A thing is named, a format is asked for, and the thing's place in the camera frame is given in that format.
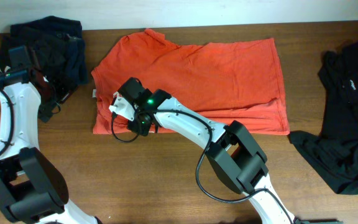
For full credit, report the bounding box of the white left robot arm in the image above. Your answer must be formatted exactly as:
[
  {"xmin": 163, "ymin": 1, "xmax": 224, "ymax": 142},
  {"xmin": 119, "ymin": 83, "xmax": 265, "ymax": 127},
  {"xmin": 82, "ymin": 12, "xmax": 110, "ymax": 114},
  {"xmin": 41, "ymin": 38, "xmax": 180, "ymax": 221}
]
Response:
[{"xmin": 0, "ymin": 68, "xmax": 100, "ymax": 224}]

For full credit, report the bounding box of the black folded garment with stripes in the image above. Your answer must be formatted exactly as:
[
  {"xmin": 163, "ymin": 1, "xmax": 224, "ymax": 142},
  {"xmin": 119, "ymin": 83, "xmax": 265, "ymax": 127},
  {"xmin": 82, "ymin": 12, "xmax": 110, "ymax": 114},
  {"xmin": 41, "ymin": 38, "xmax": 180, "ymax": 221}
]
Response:
[{"xmin": 0, "ymin": 15, "xmax": 90, "ymax": 103}]

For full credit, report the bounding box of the black t-shirt pile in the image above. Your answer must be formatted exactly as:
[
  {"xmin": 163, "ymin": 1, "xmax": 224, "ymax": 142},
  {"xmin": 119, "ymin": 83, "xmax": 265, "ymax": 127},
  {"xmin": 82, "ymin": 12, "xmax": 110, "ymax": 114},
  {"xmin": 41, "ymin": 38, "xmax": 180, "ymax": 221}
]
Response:
[{"xmin": 289, "ymin": 42, "xmax": 358, "ymax": 195}]

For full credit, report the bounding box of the orange FRAM t-shirt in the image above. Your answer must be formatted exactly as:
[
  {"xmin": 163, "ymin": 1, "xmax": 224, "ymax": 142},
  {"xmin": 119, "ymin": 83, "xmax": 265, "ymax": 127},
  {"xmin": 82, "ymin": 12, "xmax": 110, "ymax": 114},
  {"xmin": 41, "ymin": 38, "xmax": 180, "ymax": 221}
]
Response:
[{"xmin": 91, "ymin": 29, "xmax": 290, "ymax": 135}]

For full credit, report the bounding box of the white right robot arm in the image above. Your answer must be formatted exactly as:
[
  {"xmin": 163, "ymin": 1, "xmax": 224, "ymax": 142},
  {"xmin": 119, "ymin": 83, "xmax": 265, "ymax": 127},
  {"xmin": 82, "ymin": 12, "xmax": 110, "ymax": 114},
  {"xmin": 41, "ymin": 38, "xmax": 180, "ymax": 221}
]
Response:
[{"xmin": 116, "ymin": 87, "xmax": 296, "ymax": 223}]

